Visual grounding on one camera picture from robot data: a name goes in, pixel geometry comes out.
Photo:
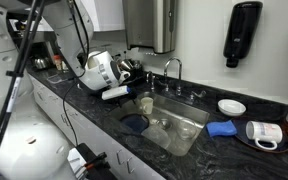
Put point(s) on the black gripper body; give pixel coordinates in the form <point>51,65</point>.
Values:
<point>134,86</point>

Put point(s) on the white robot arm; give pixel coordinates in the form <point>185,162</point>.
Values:
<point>67,26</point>

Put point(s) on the steel cup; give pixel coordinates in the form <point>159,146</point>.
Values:
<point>127,64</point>

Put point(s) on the black dish rack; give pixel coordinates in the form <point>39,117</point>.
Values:
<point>138,73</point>

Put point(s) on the small chrome faucet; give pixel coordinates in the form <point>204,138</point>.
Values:
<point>150,80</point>

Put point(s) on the tall chrome faucet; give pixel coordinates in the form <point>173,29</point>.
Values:
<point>179,78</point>

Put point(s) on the metal sink drain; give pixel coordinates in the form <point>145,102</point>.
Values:
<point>165,126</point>

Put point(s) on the stainless steel sink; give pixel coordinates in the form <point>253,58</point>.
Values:
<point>184,110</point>

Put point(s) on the clear plastic container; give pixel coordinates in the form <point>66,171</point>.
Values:
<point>156,137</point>

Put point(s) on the steel paper towel dispenser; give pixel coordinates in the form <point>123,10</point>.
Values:
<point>140,26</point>

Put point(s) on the clear glass bowl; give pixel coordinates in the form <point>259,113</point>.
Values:
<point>186,130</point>

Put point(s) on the white lower cabinets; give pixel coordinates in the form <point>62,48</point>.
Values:
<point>90,140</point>

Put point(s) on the white cabinets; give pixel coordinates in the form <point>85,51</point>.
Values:
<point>90,140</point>
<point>110,15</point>

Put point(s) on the small spice jar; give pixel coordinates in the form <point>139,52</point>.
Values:
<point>65,65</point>

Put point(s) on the white upper cabinets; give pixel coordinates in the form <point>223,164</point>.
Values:
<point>110,15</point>

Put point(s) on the clear flat lid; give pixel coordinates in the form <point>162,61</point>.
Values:
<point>55,79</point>

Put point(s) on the red lidded jar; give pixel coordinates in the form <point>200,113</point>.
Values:
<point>57,63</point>

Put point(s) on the black orange tool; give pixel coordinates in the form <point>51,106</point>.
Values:
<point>95,160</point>

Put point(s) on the silver kettle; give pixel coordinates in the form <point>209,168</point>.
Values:
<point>41,63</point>

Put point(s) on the blue sponge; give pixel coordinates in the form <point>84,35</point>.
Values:
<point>221,129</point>

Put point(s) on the white flat box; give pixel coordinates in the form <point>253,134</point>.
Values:
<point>74,163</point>

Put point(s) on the black coffee machine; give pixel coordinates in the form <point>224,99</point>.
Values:
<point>42,50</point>

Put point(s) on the white bowl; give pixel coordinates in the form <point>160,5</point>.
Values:
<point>231,107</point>

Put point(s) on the dark plate under mug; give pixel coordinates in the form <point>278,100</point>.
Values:
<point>242,138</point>

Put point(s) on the white printed mug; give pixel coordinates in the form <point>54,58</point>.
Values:
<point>265,131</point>

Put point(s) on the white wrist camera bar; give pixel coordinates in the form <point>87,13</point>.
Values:
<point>114,93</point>

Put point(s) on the black wall soap dispenser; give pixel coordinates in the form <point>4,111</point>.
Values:
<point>242,30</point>

